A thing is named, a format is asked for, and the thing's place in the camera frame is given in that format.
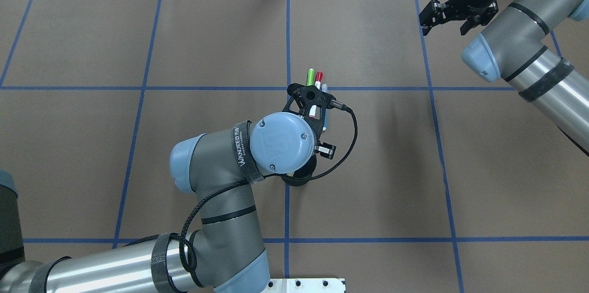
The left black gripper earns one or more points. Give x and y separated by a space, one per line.
327 150

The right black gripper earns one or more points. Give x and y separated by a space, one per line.
465 3

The red white marker pen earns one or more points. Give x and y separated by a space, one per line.
318 80

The green highlighter pen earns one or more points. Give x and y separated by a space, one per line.
310 77

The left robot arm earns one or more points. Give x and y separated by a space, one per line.
220 244

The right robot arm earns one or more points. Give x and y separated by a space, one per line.
510 48

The black mesh pen cup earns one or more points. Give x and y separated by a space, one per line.
302 175

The brown paper table cover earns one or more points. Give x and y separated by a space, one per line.
454 184

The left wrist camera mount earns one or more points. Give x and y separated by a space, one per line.
301 98

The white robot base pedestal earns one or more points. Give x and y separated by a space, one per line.
305 285

